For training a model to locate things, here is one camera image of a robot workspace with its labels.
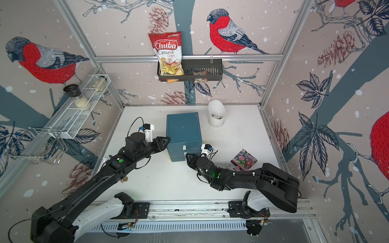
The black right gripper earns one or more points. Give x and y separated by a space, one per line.
194 160

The chrome wire hook rack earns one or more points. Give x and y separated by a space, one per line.
36 145

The black hanging wire basket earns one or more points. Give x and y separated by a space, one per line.
213 67

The teal drawer cabinet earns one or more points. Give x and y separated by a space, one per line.
184 132

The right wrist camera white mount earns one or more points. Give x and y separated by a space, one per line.
207 150

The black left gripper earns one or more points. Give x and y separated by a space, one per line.
161 147

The black lid spice jar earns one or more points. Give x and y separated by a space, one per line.
79 100

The aluminium horizontal back rail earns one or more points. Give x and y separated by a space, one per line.
223 57

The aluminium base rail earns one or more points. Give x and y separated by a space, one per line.
183 215

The snack packet in basket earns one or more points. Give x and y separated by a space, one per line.
201 80

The white cylindrical cup holder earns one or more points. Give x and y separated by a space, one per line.
216 113

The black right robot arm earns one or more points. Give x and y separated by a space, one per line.
279 187

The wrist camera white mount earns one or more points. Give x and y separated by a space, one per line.
207 150
148 131

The flower seed bag pink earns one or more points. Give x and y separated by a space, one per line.
243 161

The white wire wall shelf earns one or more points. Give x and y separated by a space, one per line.
70 121

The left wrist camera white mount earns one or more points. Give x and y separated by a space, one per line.
148 131

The small white lid jar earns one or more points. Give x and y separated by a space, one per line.
100 84

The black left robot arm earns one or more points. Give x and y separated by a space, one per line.
56 224

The red Chuba cassava chips bag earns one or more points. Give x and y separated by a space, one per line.
168 49

